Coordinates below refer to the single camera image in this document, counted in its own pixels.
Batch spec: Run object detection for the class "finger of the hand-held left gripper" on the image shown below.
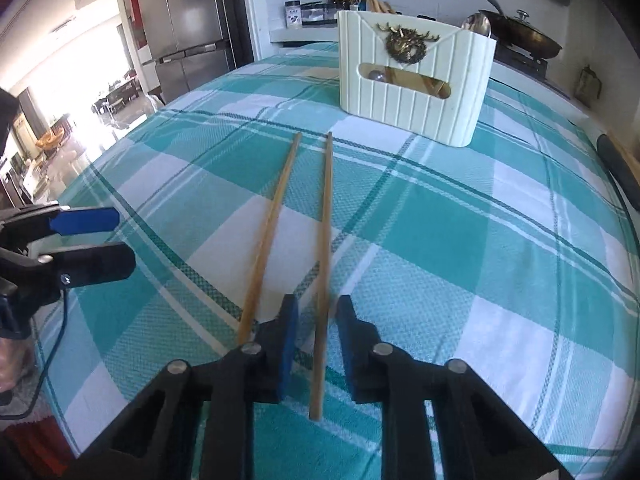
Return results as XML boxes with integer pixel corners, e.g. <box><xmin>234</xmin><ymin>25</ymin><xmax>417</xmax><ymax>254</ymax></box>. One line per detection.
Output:
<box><xmin>0</xmin><ymin>201</ymin><xmax>120</xmax><ymax>250</ymax></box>
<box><xmin>0</xmin><ymin>242</ymin><xmax>137</xmax><ymax>311</ymax></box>

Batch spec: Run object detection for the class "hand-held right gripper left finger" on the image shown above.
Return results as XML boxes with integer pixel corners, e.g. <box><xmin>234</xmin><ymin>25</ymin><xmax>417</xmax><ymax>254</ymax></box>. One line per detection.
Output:
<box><xmin>65</xmin><ymin>294</ymin><xmax>300</xmax><ymax>480</ymax></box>

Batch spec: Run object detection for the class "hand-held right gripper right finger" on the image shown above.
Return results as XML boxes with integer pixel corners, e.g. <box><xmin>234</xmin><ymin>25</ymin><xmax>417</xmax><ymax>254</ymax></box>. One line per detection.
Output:
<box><xmin>335</xmin><ymin>295</ymin><xmax>573</xmax><ymax>480</ymax></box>

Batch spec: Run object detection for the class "white ribbed utensil holder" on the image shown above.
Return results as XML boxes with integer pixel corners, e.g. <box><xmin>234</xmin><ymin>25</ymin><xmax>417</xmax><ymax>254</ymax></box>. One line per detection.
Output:
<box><xmin>336</xmin><ymin>9</ymin><xmax>497</xmax><ymax>148</ymax></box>

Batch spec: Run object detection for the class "large metal spoon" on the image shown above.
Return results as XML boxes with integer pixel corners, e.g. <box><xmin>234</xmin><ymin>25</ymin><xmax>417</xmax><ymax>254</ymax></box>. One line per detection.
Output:
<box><xmin>460</xmin><ymin>12</ymin><xmax>494</xmax><ymax>40</ymax></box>

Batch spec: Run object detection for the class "person's left hand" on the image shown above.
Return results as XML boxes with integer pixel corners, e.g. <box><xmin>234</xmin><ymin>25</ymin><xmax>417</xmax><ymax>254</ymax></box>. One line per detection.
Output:
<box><xmin>0</xmin><ymin>337</ymin><xmax>36</xmax><ymax>395</ymax></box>

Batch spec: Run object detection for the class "dark dining table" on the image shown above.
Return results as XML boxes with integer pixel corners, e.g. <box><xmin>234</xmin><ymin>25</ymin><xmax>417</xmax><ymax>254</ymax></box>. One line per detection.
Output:
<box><xmin>92</xmin><ymin>77</ymin><xmax>142</xmax><ymax>114</ymax></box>

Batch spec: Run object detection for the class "red cloth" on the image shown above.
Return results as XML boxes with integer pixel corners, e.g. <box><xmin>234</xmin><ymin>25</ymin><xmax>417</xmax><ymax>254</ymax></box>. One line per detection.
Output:
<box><xmin>0</xmin><ymin>416</ymin><xmax>82</xmax><ymax>480</ymax></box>

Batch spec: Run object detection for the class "teal checked tablecloth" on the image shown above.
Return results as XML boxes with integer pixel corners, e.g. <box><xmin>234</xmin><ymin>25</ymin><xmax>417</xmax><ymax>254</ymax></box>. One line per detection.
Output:
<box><xmin>35</xmin><ymin>42</ymin><xmax>640</xmax><ymax>480</ymax></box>

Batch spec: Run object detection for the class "steel refrigerator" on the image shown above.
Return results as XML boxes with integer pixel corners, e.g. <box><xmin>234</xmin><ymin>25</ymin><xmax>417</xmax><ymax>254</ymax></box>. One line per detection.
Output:
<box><xmin>131</xmin><ymin>0</ymin><xmax>237</xmax><ymax>106</ymax></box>

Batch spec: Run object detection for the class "black padded roll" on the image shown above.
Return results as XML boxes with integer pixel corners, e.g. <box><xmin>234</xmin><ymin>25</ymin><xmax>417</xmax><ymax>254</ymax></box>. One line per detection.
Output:
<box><xmin>596</xmin><ymin>133</ymin><xmax>640</xmax><ymax>212</ymax></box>

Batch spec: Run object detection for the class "black gas stove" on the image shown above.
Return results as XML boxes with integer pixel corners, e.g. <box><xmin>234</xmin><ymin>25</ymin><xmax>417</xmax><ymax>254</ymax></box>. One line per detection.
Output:
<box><xmin>492</xmin><ymin>45</ymin><xmax>572</xmax><ymax>99</ymax></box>

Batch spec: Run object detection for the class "wooden cutting board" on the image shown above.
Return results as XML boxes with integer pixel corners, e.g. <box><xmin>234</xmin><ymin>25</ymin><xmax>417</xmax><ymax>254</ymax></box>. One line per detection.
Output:
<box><xmin>612</xmin><ymin>135</ymin><xmax>640</xmax><ymax>173</ymax></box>

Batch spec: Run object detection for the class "glass teapot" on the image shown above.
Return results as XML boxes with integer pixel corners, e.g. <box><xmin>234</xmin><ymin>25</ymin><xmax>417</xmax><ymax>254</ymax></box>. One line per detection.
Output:
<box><xmin>575</xmin><ymin>64</ymin><xmax>601</xmax><ymax>107</ymax></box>

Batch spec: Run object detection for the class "black frying pan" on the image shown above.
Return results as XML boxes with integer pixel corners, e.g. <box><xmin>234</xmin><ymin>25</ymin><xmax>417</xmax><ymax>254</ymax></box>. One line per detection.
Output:
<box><xmin>472</xmin><ymin>0</ymin><xmax>564</xmax><ymax>60</ymax></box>

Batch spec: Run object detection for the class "glass pan lid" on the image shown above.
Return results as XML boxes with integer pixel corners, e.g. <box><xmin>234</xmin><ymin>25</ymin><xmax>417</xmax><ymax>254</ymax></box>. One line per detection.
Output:
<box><xmin>479</xmin><ymin>9</ymin><xmax>557</xmax><ymax>37</ymax></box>

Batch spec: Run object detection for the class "black cable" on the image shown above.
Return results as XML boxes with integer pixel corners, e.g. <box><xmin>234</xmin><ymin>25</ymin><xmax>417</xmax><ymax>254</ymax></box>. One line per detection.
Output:
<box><xmin>0</xmin><ymin>287</ymin><xmax>69</xmax><ymax>422</ymax></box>

